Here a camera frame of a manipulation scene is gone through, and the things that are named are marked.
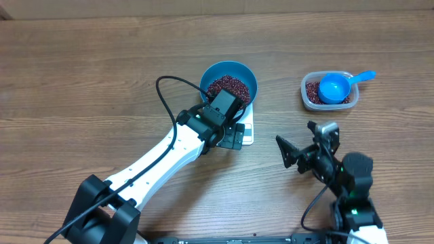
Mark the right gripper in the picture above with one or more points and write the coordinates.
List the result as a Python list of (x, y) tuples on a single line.
[(289, 152)]

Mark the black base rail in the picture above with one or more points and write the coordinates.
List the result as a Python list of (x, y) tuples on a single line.
[(234, 240)]

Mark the teal metal bowl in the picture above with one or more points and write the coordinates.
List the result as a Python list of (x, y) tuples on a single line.
[(234, 69)]

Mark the red adzuki beans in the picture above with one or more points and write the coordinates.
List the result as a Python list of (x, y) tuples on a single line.
[(312, 90)]

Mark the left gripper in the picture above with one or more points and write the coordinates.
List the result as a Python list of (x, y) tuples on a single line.
[(232, 137)]

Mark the clear plastic food container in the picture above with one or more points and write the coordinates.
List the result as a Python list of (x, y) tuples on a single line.
[(316, 77)]

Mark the blue plastic measuring scoop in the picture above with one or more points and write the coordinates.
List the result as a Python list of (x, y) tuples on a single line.
[(334, 88)]

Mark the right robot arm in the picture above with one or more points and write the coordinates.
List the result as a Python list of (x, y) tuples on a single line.
[(354, 217)]

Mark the white digital kitchen scale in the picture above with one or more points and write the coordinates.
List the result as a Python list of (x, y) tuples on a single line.
[(248, 120)]

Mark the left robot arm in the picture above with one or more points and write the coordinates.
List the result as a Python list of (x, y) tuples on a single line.
[(108, 211)]

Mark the red beans in bowl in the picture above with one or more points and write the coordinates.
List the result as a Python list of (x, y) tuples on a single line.
[(231, 84)]

